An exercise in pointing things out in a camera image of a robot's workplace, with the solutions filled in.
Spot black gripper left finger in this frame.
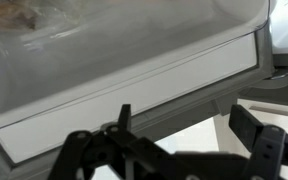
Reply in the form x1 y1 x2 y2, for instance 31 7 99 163
47 103 175 180

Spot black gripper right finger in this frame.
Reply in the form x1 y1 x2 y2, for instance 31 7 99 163
228 104 288 180

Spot stainless refrigerator door with bins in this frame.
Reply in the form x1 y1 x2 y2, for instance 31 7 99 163
0 23 275 180

